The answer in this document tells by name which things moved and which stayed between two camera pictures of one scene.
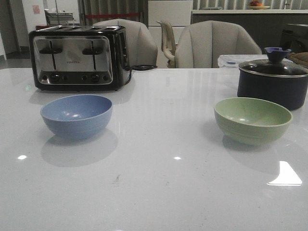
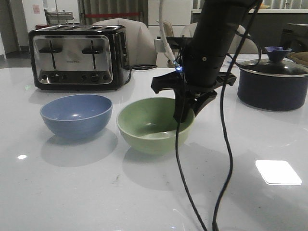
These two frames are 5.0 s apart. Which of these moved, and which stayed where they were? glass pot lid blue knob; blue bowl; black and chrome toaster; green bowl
Moved: green bowl
Stayed: blue bowl; black and chrome toaster; glass pot lid blue knob
